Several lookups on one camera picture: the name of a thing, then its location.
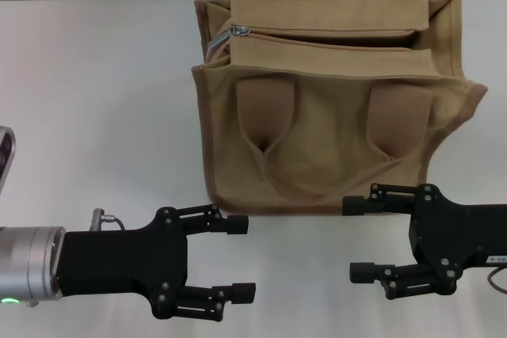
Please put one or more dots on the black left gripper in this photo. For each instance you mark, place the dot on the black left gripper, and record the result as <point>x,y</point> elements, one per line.
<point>119,263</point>

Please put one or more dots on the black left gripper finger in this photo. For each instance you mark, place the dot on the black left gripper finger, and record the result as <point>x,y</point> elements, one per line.
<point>243,292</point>

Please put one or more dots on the silver metal zipper pull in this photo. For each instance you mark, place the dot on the silver metal zipper pull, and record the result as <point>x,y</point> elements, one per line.
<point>217,43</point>

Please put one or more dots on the khaki canvas food bag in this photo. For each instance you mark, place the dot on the khaki canvas food bag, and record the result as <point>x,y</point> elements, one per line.
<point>325,148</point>

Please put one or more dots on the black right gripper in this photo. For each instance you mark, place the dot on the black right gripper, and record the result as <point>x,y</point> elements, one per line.
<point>455,235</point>

